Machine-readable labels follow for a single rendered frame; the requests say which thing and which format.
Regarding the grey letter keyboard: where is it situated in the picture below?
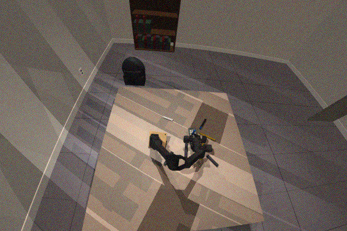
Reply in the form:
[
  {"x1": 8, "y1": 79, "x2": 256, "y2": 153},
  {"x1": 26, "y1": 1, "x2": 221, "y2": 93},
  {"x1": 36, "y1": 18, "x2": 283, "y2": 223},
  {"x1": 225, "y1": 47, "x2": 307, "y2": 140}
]
[{"x1": 188, "y1": 128, "x2": 196, "y2": 136}]

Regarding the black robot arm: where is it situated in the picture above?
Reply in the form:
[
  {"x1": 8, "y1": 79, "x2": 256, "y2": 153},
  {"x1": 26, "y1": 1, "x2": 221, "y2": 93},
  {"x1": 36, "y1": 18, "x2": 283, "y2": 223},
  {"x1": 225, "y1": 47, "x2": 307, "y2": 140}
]
[{"x1": 149, "y1": 134, "x2": 212, "y2": 171}]

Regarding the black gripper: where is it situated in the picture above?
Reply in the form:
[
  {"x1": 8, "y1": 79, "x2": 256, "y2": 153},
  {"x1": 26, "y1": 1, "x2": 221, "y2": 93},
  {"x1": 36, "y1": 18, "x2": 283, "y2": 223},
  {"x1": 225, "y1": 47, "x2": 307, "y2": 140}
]
[{"x1": 183, "y1": 134, "x2": 207, "y2": 145}]

